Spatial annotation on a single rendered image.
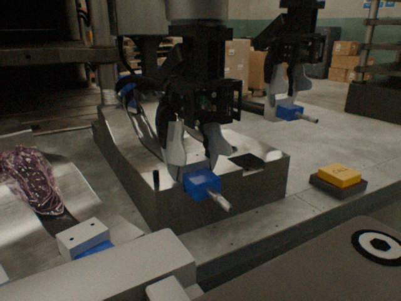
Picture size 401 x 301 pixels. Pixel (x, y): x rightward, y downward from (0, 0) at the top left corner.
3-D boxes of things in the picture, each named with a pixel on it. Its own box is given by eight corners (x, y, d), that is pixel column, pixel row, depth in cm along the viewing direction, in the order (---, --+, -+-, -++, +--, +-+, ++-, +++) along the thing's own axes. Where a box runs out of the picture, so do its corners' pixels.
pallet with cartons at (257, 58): (286, 91, 545) (291, 49, 515) (259, 97, 494) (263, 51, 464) (237, 83, 625) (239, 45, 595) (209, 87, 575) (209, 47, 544)
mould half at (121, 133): (285, 197, 57) (294, 131, 51) (158, 242, 45) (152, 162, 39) (175, 126, 96) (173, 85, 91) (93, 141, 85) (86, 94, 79)
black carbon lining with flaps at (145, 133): (243, 160, 56) (245, 111, 52) (164, 180, 49) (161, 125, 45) (169, 115, 84) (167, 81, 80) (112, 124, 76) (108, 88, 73)
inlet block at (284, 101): (322, 132, 61) (327, 106, 59) (306, 135, 59) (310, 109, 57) (279, 115, 71) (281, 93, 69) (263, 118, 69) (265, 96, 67)
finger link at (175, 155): (170, 195, 39) (183, 127, 36) (153, 176, 43) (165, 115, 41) (190, 194, 40) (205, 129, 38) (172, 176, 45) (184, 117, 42)
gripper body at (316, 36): (296, 68, 56) (304, -3, 51) (265, 63, 63) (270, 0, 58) (322, 66, 59) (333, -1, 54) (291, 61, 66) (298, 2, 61)
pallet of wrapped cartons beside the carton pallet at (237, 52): (252, 100, 475) (256, 39, 437) (215, 108, 429) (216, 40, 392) (204, 89, 563) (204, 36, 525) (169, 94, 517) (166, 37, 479)
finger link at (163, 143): (154, 148, 40) (165, 84, 38) (150, 145, 41) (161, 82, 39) (184, 150, 43) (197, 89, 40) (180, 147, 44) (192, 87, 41)
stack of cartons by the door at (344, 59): (371, 84, 618) (380, 42, 584) (363, 85, 601) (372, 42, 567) (334, 78, 682) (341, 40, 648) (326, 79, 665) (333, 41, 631)
